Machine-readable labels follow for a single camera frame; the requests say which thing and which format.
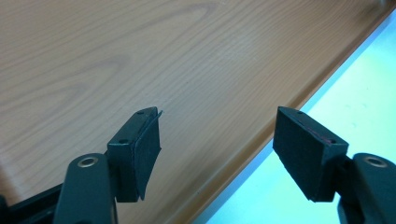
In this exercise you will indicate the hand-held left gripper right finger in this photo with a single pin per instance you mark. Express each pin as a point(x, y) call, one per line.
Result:
point(308, 155)

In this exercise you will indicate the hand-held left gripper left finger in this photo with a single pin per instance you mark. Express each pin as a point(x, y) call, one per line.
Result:
point(134, 155)

